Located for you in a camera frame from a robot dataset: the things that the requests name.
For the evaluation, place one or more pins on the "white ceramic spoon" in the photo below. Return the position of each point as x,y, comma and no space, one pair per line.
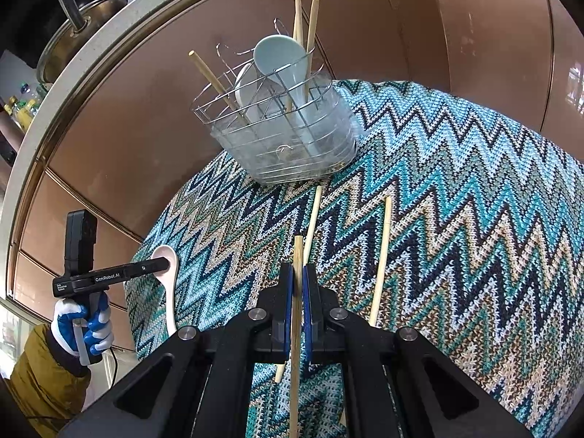
246,86

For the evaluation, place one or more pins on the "golden wok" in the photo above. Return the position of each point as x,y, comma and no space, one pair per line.
77,41

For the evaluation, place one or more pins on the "green yellow plastic bottle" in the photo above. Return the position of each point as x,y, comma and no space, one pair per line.
29,100

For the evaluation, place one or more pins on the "person's left forearm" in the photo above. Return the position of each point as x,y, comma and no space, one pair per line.
41,388

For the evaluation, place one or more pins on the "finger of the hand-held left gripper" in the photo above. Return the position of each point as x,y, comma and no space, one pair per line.
146,265

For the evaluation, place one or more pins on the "zigzag knitted cloth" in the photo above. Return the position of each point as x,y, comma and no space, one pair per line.
456,237

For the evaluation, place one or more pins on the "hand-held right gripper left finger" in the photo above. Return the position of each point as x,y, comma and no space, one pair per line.
288,310

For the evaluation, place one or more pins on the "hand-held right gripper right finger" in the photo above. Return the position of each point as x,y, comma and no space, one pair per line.
309,319

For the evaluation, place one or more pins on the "person's left hand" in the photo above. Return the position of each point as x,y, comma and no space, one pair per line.
99,324

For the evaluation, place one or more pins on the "pink ceramic spoon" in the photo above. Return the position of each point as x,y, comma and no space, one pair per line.
169,296

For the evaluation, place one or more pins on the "wooden chopstick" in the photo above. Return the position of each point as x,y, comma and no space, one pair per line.
298,13
312,23
207,75
299,251
315,214
385,246

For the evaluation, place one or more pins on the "light blue ceramic spoon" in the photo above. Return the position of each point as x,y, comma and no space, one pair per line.
278,54

